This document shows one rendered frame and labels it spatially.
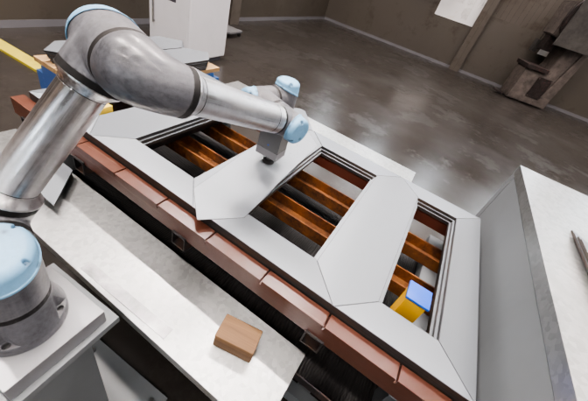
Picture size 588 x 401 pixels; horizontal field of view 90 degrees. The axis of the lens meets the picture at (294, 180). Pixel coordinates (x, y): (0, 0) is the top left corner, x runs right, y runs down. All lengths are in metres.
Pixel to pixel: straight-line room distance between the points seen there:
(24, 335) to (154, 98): 0.52
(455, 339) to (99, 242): 0.97
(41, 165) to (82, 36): 0.25
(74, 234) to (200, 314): 0.44
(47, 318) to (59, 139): 0.36
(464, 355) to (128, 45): 0.91
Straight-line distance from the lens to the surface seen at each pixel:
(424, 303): 0.84
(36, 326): 0.80
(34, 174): 0.72
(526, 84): 10.22
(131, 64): 0.54
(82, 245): 1.03
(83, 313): 0.85
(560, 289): 0.90
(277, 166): 1.06
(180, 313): 0.87
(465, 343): 0.90
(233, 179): 0.96
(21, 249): 0.69
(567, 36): 9.88
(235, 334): 0.80
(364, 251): 0.90
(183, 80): 0.54
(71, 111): 0.66
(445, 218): 1.28
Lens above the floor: 1.45
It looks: 36 degrees down
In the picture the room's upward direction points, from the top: 19 degrees clockwise
